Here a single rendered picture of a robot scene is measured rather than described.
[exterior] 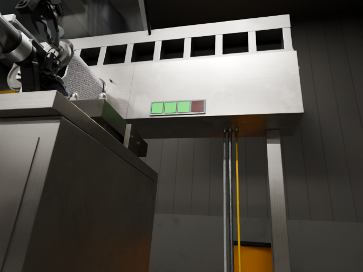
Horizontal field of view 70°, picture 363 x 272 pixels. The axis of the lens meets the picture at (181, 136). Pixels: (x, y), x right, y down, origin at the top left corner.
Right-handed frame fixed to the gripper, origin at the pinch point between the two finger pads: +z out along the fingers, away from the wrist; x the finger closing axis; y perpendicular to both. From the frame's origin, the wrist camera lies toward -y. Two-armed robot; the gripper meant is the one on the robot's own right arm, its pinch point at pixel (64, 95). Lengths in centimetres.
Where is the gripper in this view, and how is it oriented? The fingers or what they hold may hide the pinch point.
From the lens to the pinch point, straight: 100.4
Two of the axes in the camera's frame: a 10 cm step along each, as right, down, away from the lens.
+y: 0.6, -9.3, 3.7
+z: 2.1, 3.7, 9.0
